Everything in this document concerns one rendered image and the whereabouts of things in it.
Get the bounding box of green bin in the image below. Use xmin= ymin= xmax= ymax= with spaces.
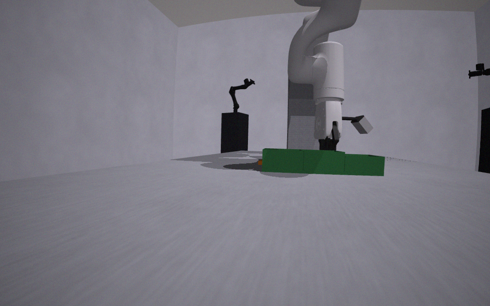
xmin=262 ymin=148 xmax=385 ymax=176

